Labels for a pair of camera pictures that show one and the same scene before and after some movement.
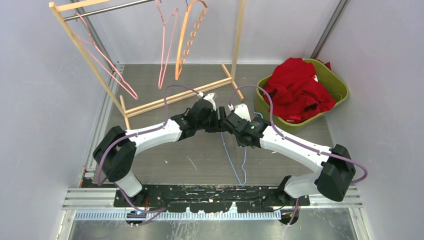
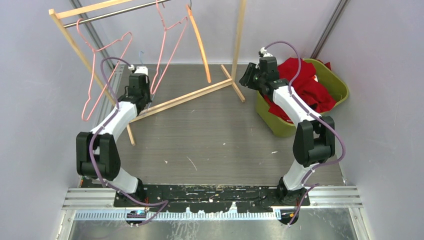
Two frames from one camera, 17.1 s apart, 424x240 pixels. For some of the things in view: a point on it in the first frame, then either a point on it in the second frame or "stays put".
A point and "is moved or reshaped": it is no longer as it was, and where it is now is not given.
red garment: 293,93 stays put
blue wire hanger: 244,159 to 152,98
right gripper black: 249,121 to 246,80
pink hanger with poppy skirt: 175,10 is moved or reshaped
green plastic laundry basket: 335,86 stays put
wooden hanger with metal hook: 199,20 to 192,19
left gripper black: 216,127 to 147,89
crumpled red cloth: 328,65 stays put
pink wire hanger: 81,39 to 79,28
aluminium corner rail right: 337,14 stays put
